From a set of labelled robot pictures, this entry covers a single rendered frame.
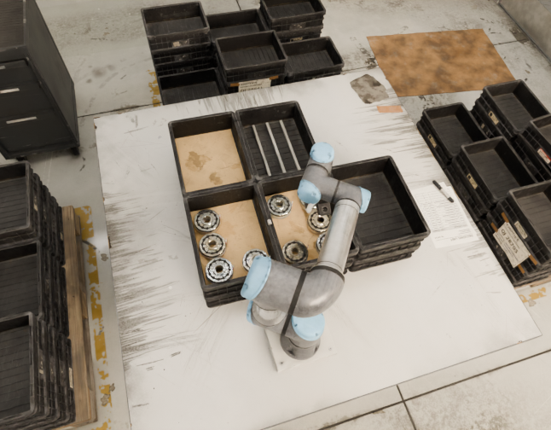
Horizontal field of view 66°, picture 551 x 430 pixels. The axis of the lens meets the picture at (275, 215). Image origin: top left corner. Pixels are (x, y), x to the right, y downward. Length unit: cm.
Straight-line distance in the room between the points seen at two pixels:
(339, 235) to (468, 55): 319
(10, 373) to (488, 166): 265
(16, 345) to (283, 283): 137
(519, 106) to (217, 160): 215
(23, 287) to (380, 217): 168
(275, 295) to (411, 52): 322
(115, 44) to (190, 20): 91
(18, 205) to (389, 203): 179
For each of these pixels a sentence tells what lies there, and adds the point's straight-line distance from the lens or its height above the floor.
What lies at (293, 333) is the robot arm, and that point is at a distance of 146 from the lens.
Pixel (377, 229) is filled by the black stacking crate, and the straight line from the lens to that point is 179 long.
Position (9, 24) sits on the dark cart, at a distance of 279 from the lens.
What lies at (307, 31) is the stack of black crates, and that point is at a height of 45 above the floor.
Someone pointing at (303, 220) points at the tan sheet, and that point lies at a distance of 174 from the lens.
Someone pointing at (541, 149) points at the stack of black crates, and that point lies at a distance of 287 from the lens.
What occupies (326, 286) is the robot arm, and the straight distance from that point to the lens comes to 106.
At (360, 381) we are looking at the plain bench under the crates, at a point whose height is 70.
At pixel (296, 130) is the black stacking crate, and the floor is 83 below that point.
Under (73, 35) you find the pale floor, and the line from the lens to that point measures 412.
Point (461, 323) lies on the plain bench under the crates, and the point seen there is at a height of 70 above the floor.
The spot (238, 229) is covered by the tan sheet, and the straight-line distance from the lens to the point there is 171.
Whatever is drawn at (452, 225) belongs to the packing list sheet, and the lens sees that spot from 208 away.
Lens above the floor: 233
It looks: 60 degrees down
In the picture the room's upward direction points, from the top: 6 degrees clockwise
